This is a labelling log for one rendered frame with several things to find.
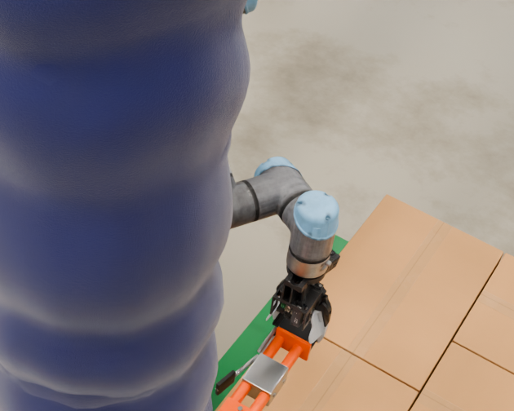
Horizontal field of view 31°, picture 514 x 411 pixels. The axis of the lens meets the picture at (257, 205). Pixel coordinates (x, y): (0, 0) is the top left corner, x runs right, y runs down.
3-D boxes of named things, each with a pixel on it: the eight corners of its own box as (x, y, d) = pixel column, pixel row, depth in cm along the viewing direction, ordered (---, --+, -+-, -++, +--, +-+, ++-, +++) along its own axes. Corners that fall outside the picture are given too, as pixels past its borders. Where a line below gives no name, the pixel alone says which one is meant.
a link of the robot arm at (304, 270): (301, 226, 163) (341, 245, 160) (298, 243, 166) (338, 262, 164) (281, 252, 158) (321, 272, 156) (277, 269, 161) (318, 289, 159)
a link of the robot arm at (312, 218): (325, 179, 156) (351, 213, 151) (316, 223, 164) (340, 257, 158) (285, 192, 153) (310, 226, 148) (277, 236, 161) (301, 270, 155)
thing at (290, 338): (306, 361, 176) (310, 346, 172) (273, 343, 178) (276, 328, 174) (326, 332, 181) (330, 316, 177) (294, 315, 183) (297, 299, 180)
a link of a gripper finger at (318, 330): (306, 358, 174) (295, 322, 169) (320, 337, 177) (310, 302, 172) (320, 361, 172) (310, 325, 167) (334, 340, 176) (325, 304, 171)
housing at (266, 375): (269, 408, 168) (272, 395, 165) (237, 391, 170) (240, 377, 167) (287, 382, 173) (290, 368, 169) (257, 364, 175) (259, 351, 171)
